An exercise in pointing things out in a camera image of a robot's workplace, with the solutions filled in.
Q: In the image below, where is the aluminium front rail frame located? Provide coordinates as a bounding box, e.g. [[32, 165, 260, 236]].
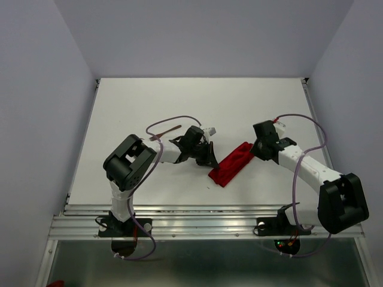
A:
[[49, 204, 366, 240]]

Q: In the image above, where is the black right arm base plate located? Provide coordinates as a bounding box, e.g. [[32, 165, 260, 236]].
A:
[[253, 217, 311, 237]]

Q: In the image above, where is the aluminium left side rail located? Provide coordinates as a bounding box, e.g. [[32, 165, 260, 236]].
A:
[[56, 77, 101, 214]]

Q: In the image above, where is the aluminium right side rail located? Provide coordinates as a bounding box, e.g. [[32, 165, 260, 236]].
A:
[[301, 78, 335, 170]]

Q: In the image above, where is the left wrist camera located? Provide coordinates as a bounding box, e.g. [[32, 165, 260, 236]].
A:
[[203, 127, 216, 136]]

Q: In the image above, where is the dark wooden fork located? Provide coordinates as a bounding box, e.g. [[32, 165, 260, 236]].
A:
[[149, 125, 182, 141]]

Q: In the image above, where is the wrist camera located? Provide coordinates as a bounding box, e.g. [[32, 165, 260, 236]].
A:
[[273, 121, 286, 139], [203, 127, 216, 136]]

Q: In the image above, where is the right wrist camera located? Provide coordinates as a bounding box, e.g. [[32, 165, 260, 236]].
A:
[[273, 121, 286, 139]]

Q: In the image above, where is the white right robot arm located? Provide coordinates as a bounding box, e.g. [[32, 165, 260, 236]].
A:
[[251, 120, 369, 236]]

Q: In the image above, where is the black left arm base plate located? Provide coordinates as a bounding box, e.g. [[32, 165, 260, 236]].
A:
[[95, 216, 148, 238]]

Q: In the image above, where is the red cloth napkin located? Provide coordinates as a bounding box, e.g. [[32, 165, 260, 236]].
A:
[[208, 142, 254, 188]]

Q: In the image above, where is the red object bottom left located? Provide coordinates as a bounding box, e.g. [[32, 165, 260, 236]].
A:
[[46, 280, 65, 287]]

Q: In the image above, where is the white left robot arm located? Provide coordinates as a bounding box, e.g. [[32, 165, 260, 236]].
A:
[[103, 126, 219, 236]]

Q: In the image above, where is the aluminium rail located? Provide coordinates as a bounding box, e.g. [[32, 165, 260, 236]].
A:
[[301, 78, 335, 170], [56, 77, 101, 214]]

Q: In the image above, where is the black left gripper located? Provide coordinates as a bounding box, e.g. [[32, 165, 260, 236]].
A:
[[189, 141, 218, 168]]

